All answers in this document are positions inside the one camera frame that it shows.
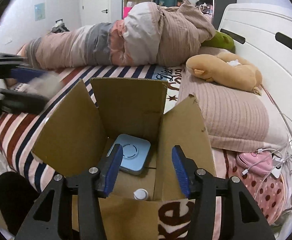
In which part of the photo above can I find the striped plush blanket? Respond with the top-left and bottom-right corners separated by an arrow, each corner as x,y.
0,63 -> 221,240

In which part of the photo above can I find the beige ribbed pillow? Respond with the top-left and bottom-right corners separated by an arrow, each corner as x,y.
177,47 -> 289,152

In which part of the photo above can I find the tan plush dog toy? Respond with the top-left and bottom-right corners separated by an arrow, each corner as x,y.
186,53 -> 263,95

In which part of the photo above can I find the white contact lens case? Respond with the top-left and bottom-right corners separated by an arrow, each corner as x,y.
26,73 -> 63,99

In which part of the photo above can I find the rolled beige grey quilt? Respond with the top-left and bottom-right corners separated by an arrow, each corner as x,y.
19,0 -> 215,69

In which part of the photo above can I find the brown cardboard box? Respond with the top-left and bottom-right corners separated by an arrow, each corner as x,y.
32,78 -> 215,239

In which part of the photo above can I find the white headboard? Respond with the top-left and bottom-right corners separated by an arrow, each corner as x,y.
217,3 -> 292,203

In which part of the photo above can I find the white charging cable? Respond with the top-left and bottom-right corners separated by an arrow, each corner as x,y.
240,83 -> 292,205

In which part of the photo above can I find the green plush toy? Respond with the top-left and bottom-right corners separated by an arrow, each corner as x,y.
201,30 -> 235,53

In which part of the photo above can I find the pink pouch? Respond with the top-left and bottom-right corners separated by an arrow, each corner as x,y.
236,151 -> 273,176

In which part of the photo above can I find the polka dot bedsheet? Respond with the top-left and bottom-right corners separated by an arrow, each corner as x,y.
212,147 -> 292,227

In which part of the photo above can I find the blue square box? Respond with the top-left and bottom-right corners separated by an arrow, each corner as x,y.
107,134 -> 151,176

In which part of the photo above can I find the white door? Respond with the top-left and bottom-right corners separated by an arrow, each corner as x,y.
80,0 -> 110,25

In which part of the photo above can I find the white rounded bottle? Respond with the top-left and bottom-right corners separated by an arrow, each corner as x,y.
133,189 -> 149,201

